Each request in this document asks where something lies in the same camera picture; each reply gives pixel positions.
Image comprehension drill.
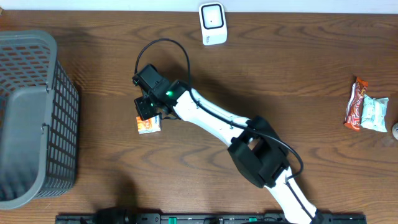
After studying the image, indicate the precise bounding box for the green lid jar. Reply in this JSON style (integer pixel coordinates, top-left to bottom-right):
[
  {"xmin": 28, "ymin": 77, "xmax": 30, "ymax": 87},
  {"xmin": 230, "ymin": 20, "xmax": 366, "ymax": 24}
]
[{"xmin": 392, "ymin": 123, "xmax": 398, "ymax": 140}]

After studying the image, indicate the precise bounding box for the mint green wipes packet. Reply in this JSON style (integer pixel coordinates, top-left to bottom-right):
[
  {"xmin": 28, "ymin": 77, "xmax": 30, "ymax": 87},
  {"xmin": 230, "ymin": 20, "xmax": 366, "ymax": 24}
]
[{"xmin": 361, "ymin": 95, "xmax": 389, "ymax": 133}]

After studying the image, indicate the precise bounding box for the white barcode scanner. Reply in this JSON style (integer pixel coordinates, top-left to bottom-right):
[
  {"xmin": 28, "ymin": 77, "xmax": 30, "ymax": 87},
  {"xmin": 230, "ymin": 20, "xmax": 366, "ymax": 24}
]
[{"xmin": 199, "ymin": 2, "xmax": 228, "ymax": 46}]

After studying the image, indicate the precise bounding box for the red chocolate bar wrapper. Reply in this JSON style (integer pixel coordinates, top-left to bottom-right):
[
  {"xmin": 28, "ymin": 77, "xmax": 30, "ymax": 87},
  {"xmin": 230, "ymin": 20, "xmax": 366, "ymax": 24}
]
[{"xmin": 344, "ymin": 77, "xmax": 368, "ymax": 131}]

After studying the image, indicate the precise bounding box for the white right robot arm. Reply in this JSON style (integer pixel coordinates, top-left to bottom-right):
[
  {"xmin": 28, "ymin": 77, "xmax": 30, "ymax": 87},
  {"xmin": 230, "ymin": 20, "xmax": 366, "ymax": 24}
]
[{"xmin": 132, "ymin": 64, "xmax": 324, "ymax": 223}]

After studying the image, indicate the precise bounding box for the grey plastic basket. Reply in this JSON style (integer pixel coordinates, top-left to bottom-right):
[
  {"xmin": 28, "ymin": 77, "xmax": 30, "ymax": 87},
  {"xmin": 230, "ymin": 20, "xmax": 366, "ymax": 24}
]
[{"xmin": 1, "ymin": 30, "xmax": 80, "ymax": 210}]

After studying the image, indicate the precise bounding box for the orange small box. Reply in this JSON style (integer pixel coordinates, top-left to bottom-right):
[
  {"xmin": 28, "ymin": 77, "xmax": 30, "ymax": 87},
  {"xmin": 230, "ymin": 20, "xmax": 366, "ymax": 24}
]
[{"xmin": 136, "ymin": 115, "xmax": 161, "ymax": 134}]

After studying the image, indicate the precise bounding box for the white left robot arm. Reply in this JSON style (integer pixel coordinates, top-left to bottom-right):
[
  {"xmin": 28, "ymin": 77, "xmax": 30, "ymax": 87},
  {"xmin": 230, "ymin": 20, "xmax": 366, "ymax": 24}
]
[{"xmin": 93, "ymin": 207, "xmax": 136, "ymax": 224}]

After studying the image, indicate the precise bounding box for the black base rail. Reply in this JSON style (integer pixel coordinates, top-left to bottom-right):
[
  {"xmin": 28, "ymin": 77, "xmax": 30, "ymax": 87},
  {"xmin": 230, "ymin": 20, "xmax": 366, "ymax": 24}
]
[{"xmin": 55, "ymin": 212, "xmax": 368, "ymax": 224}]

